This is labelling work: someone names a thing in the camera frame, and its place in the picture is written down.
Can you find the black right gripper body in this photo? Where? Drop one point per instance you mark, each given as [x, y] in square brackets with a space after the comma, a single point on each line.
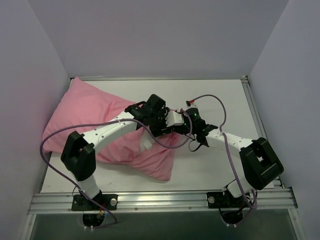
[186, 114]

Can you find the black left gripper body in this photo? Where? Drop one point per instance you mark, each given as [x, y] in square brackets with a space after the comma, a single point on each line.
[160, 129]

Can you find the pink floral pillowcase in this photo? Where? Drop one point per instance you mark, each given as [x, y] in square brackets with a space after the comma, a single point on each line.
[100, 119]

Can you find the white pillow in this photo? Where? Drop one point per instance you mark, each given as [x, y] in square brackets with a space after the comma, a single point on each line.
[146, 142]

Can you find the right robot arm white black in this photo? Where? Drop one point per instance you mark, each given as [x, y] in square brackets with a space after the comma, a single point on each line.
[259, 163]

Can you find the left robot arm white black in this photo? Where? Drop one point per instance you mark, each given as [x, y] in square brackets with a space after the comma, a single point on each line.
[137, 137]

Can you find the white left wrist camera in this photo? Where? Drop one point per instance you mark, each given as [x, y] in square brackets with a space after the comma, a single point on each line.
[175, 118]

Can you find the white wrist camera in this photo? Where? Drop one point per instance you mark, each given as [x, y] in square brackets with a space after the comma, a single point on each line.
[191, 106]
[175, 118]

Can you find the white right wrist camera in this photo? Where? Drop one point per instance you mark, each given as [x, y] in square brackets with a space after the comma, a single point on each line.
[191, 106]

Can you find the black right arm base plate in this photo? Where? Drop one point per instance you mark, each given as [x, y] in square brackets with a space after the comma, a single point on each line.
[223, 200]

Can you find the aluminium back rail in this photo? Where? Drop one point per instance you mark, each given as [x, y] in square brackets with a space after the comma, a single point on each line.
[150, 78]

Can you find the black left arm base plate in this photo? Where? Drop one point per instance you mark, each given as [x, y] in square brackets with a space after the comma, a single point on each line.
[108, 201]

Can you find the aluminium front rail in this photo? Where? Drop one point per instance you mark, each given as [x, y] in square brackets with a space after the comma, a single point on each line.
[159, 201]

